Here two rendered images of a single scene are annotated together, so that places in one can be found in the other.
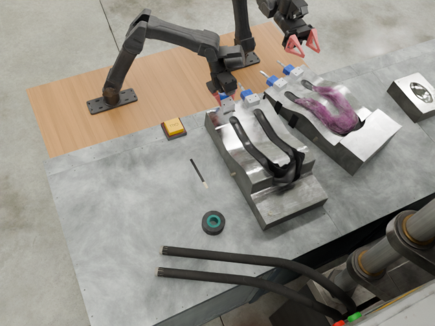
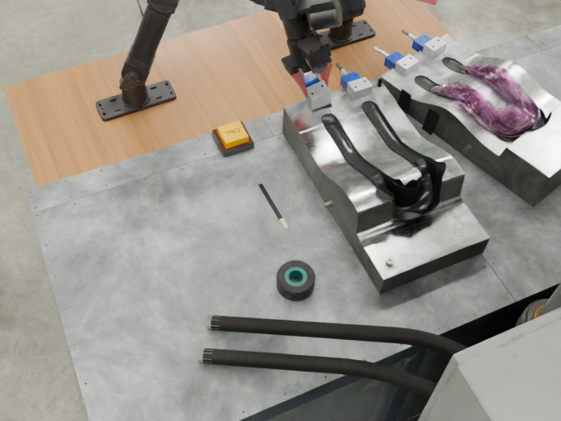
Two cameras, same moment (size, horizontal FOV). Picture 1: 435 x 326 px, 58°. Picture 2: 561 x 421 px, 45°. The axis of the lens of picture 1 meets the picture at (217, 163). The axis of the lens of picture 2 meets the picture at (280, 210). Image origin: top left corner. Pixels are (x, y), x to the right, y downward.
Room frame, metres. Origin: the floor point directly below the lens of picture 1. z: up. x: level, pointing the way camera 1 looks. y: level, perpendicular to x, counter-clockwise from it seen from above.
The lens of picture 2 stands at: (-0.17, -0.10, 2.04)
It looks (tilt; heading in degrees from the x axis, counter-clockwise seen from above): 54 degrees down; 9
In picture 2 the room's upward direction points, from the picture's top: 1 degrees clockwise
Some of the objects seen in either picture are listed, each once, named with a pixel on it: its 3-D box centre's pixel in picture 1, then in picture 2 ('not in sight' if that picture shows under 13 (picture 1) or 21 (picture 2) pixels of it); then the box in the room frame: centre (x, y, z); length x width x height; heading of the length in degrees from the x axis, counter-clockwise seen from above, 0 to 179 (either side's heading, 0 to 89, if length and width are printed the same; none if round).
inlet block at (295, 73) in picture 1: (287, 69); (420, 42); (1.31, -0.23, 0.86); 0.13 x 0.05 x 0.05; 51
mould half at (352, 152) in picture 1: (328, 112); (489, 105); (1.10, -0.42, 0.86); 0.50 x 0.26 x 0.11; 51
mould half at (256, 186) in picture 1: (264, 153); (380, 170); (0.83, -0.17, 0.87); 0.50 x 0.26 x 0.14; 34
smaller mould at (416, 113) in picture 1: (416, 97); not in sight; (1.30, -0.82, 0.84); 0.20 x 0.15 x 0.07; 34
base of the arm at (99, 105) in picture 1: (111, 95); (133, 90); (1.00, 0.47, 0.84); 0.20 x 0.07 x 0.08; 126
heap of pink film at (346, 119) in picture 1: (330, 105); (491, 93); (1.10, -0.41, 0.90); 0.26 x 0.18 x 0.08; 51
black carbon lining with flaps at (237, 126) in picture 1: (267, 142); (384, 149); (0.85, -0.17, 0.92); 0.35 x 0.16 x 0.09; 34
